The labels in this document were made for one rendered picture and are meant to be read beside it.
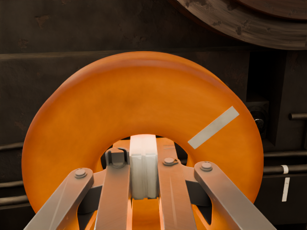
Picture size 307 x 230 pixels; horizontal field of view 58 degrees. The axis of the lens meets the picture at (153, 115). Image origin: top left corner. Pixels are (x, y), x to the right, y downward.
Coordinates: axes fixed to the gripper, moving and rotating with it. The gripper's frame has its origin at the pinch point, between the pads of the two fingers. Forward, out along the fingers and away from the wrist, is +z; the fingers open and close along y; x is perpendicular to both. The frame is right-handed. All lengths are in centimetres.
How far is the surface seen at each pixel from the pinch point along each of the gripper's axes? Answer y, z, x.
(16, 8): -20.0, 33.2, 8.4
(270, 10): 14.6, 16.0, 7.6
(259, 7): 13.3, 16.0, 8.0
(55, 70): -13.6, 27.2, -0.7
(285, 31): 17.4, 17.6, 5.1
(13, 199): -19.3, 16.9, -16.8
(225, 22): 10.2, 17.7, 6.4
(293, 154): 24.6, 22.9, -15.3
